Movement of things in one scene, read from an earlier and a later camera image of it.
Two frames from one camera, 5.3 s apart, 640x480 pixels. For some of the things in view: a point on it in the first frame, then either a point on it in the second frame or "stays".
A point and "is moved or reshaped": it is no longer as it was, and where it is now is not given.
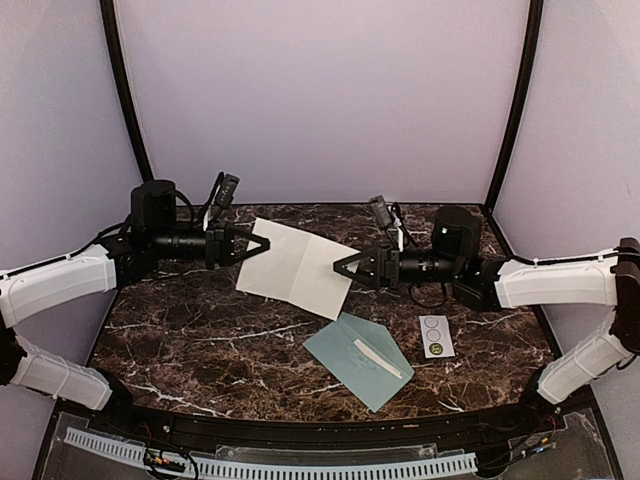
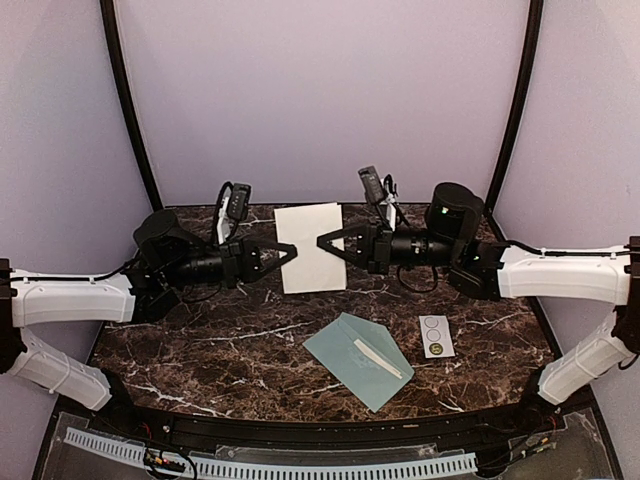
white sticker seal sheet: (436, 336) stays
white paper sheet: (296, 269) is moved or reshaped
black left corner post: (123, 90) stays
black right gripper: (385, 267) to (373, 246)
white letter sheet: (374, 357) stays
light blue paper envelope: (364, 355) stays
